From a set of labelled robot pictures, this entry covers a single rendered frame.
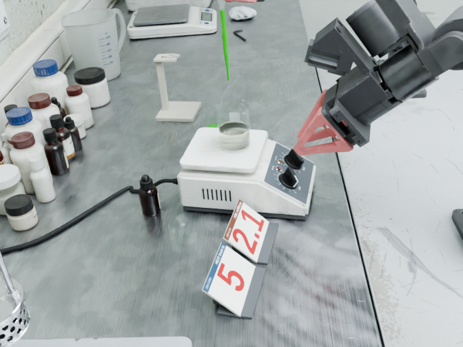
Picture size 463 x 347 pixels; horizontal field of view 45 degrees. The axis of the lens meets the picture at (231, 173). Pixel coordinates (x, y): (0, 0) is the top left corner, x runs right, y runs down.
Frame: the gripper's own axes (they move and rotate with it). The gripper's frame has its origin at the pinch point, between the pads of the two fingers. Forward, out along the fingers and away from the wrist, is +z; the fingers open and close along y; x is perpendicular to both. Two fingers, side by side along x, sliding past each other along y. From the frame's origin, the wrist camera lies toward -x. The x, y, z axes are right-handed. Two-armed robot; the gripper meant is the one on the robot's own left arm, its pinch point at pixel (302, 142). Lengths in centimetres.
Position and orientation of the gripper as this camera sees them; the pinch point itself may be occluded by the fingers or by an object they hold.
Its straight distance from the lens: 78.3
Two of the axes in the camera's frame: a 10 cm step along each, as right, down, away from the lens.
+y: -2.4, 5.4, -8.1
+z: -7.0, 4.8, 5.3
